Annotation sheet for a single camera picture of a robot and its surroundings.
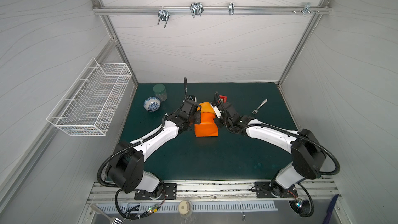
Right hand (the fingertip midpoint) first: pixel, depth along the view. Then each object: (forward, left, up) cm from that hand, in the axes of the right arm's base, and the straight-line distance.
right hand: (219, 109), depth 87 cm
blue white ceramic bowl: (+11, +46, -13) cm, 50 cm away
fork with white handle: (+11, -26, -15) cm, 32 cm away
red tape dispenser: (+15, -4, -9) cm, 18 cm away
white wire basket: (-14, +60, +18) cm, 64 cm away
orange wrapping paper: (-8, +6, -7) cm, 12 cm away
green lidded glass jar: (+16, +40, -5) cm, 43 cm away
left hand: (-2, +11, 0) cm, 12 cm away
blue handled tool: (-42, -52, -17) cm, 69 cm away
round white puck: (-46, +14, -3) cm, 49 cm away
